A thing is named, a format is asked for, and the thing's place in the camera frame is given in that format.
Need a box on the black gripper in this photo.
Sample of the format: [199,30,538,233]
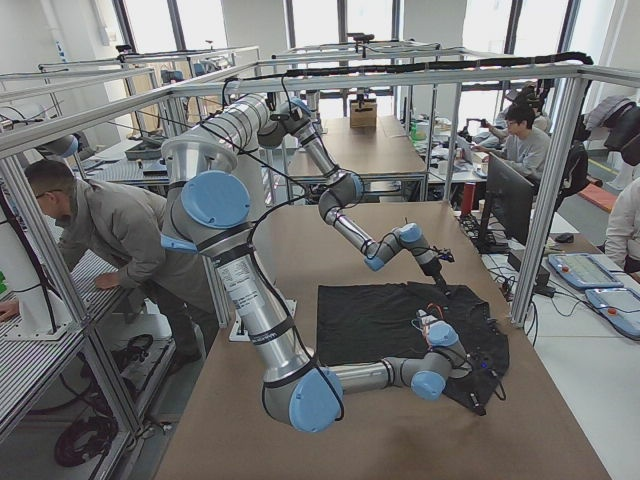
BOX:
[418,248,455,295]
[457,353,506,416]

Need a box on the black printed t-shirt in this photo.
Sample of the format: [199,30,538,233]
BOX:
[316,281,511,407]

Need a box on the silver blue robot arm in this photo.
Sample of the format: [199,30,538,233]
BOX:
[258,100,454,296]
[161,94,476,433]

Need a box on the black computer monitor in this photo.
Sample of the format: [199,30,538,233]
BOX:
[476,155,535,254]

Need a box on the seated man in grey hoodie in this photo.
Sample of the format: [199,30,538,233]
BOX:
[472,104,551,185]

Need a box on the blue white teach pendant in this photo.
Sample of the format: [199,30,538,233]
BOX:
[547,253,623,290]
[585,288,640,340]

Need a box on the cardboard box on far table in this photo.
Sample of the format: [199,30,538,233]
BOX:
[349,99,378,128]

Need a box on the man in grey coat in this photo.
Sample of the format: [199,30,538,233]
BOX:
[24,159,219,373]

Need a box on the aluminium cage frame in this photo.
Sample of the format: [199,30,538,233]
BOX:
[0,49,595,441]

